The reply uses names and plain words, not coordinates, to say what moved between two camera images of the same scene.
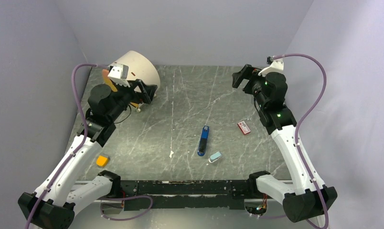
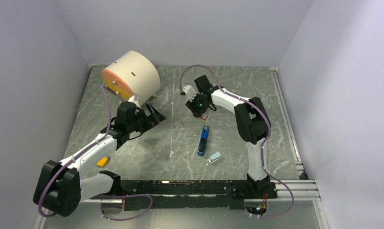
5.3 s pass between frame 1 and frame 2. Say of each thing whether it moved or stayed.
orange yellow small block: stayed
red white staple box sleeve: moved
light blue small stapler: stayed
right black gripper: moved
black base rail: stayed
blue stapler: stayed
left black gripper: moved
